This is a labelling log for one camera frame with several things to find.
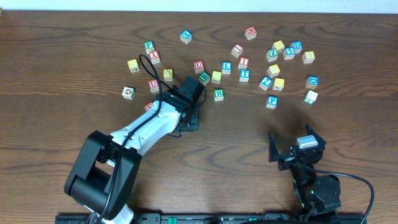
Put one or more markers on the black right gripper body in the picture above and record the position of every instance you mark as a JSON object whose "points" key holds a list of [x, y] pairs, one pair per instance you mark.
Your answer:
{"points": [[292, 156]]}

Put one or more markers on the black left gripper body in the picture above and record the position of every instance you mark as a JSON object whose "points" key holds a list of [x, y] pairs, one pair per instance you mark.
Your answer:
{"points": [[191, 123]]}

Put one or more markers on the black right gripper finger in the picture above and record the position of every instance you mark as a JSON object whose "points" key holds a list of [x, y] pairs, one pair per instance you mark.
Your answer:
{"points": [[310, 131], [273, 150]]}

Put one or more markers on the red E wooden block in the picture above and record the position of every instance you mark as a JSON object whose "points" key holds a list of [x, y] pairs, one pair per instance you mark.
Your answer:
{"points": [[148, 106]]}

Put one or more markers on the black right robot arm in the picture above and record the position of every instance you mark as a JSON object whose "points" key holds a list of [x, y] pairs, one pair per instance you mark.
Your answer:
{"points": [[318, 194]]}

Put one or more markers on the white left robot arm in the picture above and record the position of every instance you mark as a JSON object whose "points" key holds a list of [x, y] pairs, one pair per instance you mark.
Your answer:
{"points": [[105, 170]]}

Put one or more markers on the green R wooden block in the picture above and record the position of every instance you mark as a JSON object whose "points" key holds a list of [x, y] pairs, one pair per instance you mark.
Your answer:
{"points": [[219, 94]]}

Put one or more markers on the green white Z block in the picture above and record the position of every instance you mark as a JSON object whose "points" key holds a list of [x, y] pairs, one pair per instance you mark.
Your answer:
{"points": [[311, 97]]}

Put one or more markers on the green B wooden block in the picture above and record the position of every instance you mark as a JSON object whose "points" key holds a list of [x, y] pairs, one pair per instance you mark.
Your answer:
{"points": [[204, 78]]}

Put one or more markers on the blue P wooden block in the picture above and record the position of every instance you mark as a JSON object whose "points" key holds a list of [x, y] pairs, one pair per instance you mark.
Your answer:
{"points": [[272, 102]]}

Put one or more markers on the yellow block beside B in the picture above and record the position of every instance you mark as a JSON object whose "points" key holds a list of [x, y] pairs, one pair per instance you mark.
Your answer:
{"points": [[216, 77]]}

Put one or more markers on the red U block near left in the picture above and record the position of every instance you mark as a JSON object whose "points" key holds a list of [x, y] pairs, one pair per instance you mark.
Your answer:
{"points": [[153, 86]]}

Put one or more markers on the red u block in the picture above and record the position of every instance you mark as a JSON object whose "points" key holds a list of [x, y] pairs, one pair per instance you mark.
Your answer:
{"points": [[199, 67], [153, 86]]}

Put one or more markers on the yellow O wooden block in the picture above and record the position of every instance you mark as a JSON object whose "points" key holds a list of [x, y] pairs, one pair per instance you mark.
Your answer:
{"points": [[168, 75]]}

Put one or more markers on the red U block centre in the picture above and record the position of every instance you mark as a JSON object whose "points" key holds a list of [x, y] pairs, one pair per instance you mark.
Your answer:
{"points": [[199, 67]]}

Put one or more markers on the blue D block right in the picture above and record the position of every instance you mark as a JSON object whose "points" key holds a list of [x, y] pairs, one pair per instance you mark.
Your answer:
{"points": [[312, 82]]}

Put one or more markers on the blue d block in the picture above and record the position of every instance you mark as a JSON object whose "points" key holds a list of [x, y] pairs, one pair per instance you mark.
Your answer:
{"points": [[312, 82], [297, 46]]}

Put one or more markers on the yellow hammer wooden block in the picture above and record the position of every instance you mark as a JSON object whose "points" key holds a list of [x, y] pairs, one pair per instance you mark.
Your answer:
{"points": [[279, 84]]}

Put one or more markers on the blue L wooden block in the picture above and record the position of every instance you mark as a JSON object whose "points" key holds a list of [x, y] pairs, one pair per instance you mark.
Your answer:
{"points": [[226, 68]]}

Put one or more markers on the blue 2 wooden block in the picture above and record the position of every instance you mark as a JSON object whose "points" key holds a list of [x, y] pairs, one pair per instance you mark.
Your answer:
{"points": [[265, 83]]}

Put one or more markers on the soccer ball O wooden block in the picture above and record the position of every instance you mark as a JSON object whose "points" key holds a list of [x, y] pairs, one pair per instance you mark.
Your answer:
{"points": [[129, 93]]}

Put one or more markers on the blue T wooden block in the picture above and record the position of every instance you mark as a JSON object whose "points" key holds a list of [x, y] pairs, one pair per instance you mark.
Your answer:
{"points": [[244, 75]]}

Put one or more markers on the red X wooden block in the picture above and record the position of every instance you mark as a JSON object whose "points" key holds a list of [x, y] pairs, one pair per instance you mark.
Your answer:
{"points": [[154, 57]]}

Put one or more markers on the yellow block mid right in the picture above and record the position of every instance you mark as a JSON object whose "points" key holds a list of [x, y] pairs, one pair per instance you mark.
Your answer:
{"points": [[273, 70]]}

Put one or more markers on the red I block lower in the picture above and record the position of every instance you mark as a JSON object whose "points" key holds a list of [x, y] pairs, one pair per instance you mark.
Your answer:
{"points": [[243, 63]]}

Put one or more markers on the red i block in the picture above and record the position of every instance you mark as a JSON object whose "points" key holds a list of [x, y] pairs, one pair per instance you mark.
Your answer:
{"points": [[243, 63], [237, 50]]}

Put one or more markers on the yellow G wooden block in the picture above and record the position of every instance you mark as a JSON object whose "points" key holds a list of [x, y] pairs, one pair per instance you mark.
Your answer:
{"points": [[133, 65]]}

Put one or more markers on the red I block upper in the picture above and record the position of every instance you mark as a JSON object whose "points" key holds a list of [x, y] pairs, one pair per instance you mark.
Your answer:
{"points": [[237, 50]]}

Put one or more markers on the yellow 8 wooden block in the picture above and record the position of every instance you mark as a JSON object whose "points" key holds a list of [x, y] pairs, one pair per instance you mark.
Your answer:
{"points": [[308, 57]]}

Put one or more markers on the green F wooden block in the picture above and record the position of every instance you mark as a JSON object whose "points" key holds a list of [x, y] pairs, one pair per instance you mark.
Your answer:
{"points": [[149, 47]]}

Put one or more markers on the blue X wooden block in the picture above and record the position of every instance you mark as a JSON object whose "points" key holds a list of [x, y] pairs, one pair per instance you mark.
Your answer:
{"points": [[186, 36]]}

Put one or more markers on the green Z wooden block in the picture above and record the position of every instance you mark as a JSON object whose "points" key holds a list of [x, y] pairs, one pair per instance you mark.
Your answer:
{"points": [[272, 55]]}

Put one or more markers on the blue 5 wooden block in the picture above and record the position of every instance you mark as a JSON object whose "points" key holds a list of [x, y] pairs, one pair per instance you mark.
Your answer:
{"points": [[288, 53]]}

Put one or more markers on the blue D block upper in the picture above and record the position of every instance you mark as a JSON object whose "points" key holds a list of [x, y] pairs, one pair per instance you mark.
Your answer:
{"points": [[297, 46]]}

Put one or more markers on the yellow block behind Z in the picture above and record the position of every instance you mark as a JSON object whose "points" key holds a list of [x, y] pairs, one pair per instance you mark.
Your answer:
{"points": [[278, 46]]}

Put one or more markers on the red block far back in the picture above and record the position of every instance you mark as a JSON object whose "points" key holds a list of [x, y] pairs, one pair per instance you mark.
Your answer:
{"points": [[250, 33]]}

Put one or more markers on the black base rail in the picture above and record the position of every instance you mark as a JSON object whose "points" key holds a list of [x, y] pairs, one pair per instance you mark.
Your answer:
{"points": [[228, 218]]}

